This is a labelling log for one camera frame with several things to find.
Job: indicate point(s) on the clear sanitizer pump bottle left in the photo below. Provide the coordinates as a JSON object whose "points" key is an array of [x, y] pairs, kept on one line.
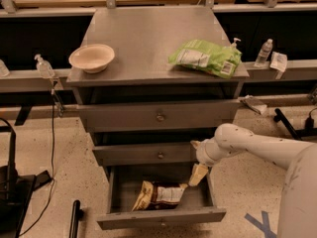
{"points": [[44, 67]]}

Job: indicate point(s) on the bottom grey open drawer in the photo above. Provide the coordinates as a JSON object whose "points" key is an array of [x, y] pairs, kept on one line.
{"points": [[125, 182]]}

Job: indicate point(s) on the black bar on floor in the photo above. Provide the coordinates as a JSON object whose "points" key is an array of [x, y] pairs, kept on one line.
{"points": [[76, 216]]}

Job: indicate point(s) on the middle grey drawer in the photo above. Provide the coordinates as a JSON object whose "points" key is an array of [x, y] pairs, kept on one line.
{"points": [[142, 154]]}

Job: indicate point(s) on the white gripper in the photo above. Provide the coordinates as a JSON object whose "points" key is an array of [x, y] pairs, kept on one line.
{"points": [[202, 154]]}

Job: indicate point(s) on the brown chip bag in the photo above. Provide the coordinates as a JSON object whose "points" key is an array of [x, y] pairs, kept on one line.
{"points": [[159, 195]]}

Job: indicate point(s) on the top grey drawer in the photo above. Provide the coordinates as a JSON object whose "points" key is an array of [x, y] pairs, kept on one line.
{"points": [[147, 116]]}

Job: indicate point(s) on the grey cloth on ledge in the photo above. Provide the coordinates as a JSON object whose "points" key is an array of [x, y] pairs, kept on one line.
{"points": [[254, 104]]}

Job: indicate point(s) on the green chip bag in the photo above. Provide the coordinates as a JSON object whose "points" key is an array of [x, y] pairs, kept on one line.
{"points": [[208, 57]]}

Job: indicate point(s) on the white paper packet on ledge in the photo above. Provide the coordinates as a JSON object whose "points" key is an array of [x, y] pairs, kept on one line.
{"points": [[278, 61]]}

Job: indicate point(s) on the clear bottle far left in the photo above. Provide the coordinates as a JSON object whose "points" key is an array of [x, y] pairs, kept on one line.
{"points": [[4, 71]]}

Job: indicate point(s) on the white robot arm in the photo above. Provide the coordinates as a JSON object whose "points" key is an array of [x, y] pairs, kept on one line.
{"points": [[298, 205]]}

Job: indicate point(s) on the sanitizer pump bottle behind cabinet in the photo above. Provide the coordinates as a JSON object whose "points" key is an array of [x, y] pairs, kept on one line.
{"points": [[235, 42]]}

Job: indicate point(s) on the black equipment base left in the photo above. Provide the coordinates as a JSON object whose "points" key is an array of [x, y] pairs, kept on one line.
{"points": [[15, 190]]}

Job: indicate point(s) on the beige paper bowl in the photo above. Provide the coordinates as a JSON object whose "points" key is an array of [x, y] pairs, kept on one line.
{"points": [[92, 58]]}

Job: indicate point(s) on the grey metal drawer cabinet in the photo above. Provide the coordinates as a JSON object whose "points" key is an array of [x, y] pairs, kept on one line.
{"points": [[143, 38]]}

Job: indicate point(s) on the black stand base right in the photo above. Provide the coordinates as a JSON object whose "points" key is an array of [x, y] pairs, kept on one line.
{"points": [[309, 129]]}

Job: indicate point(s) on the clear water bottle right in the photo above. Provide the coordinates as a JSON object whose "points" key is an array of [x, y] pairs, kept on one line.
{"points": [[263, 53]]}

